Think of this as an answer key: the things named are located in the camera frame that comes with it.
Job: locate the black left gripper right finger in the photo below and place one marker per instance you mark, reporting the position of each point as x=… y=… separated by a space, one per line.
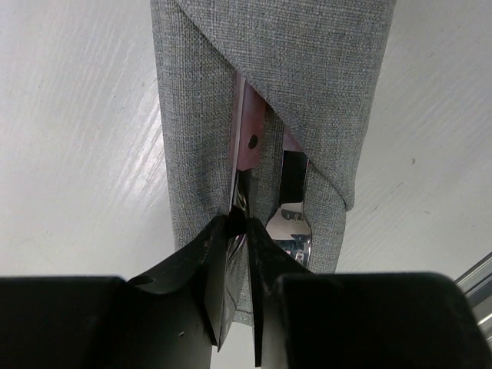
x=380 y=320

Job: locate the pink handled knife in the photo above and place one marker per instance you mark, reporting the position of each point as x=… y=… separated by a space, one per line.
x=248 y=120

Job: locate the aluminium mounting rail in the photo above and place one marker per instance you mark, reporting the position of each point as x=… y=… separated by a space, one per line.
x=476 y=285

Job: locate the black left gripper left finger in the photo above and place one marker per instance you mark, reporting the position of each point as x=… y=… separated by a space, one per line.
x=166 y=317

